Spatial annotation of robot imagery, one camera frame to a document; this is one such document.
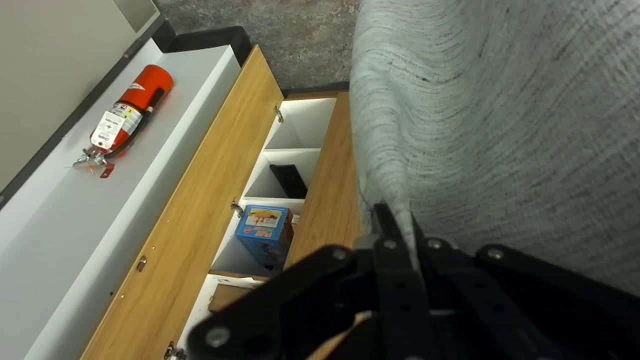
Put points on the wooden cabinet with white shelves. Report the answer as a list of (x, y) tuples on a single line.
[(225, 200)]

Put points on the brown cardboard piece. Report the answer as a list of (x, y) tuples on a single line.
[(227, 296)]

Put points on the wooden cabinet door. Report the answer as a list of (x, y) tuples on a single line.
[(195, 210)]

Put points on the grey woven curtain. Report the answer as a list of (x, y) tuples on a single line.
[(500, 125)]

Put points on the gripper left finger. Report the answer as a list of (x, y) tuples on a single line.
[(310, 300)]

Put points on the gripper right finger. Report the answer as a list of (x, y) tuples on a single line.
[(500, 300)]

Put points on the black flat box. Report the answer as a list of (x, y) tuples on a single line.
[(290, 181)]

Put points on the blue toy box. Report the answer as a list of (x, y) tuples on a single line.
[(266, 235)]

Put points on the red fire extinguisher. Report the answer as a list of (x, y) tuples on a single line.
[(131, 111)]

